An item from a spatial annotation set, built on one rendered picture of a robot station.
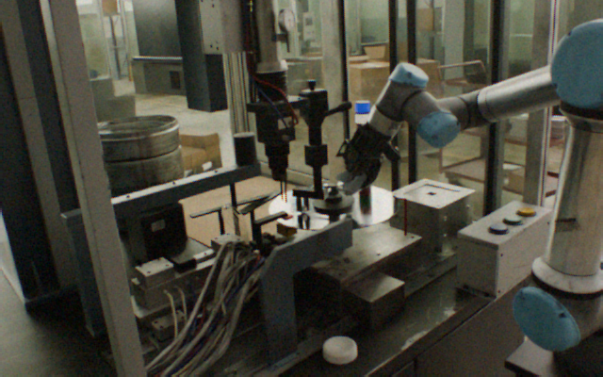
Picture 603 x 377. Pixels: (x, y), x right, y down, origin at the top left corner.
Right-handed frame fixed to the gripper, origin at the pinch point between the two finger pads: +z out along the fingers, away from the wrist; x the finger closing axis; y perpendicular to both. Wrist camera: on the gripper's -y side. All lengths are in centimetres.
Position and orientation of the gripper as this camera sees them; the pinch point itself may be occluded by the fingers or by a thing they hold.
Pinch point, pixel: (350, 190)
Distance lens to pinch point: 129.8
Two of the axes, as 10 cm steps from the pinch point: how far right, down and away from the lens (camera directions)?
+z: -3.8, 7.4, 5.6
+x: 4.7, 6.7, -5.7
